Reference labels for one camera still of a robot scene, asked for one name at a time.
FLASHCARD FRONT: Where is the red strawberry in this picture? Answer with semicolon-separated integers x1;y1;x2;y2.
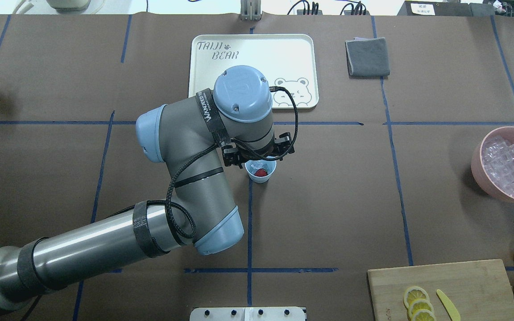
254;167;269;177

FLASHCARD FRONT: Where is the lemon slices row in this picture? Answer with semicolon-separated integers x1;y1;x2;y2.
402;286;437;321

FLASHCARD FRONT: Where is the white pillar with base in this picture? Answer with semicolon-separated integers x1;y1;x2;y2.
189;306;308;321

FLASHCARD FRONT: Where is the aluminium frame post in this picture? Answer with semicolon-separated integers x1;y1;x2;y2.
240;0;262;21

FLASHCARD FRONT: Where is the bamboo cutting board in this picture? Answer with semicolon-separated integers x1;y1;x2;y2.
367;259;514;321

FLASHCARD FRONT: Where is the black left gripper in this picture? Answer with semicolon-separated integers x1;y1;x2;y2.
221;132;295;168

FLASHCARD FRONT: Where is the black box with label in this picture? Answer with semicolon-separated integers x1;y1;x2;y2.
397;0;495;17

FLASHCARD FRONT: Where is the light blue plastic cup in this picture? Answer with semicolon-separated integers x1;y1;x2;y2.
245;156;277;183

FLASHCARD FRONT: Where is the cream bear tray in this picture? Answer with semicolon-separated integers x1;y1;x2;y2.
188;34;319;109

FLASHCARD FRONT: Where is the pink bowl of ice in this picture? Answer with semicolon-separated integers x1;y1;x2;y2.
471;126;514;202

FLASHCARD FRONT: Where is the yellow plastic knife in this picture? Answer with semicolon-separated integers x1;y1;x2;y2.
436;289;462;321

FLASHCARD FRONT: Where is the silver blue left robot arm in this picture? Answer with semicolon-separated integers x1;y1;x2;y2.
0;66;297;315

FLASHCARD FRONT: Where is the grey folded cloth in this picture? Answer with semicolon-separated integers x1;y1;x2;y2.
345;37;391;78

